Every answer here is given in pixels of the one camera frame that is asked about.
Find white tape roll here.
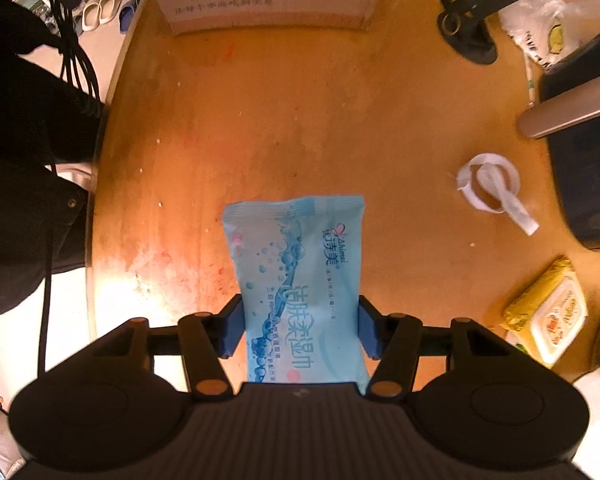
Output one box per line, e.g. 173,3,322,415
455,152,540,236

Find white slippers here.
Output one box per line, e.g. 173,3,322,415
81,0,126,34

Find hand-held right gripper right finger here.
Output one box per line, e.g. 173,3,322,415
358,295,512,402

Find black monitor stand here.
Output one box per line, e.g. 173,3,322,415
436,0,534,66

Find blue slipper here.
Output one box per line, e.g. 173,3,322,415
118,0,144,34

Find black bag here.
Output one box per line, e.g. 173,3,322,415
537,24,600,252

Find white straw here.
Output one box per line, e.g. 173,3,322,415
524,54,537,109

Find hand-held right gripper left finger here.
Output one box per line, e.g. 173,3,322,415
91,294,246,404

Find blue wet wipes pack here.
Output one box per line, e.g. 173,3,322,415
222,195,371,395

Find black cable bundle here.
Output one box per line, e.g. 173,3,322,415
37,0,102,378

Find white plastic bag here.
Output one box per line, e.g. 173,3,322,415
499,0,600,69

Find yellow wet wipes pack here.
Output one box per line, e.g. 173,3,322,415
499,255,590,370

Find wooden desktop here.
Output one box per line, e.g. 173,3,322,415
87,0,600,397

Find silver metal cylinder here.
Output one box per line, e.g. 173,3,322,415
517,74,600,140

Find person's black pants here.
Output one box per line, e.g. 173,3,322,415
0,0,107,322

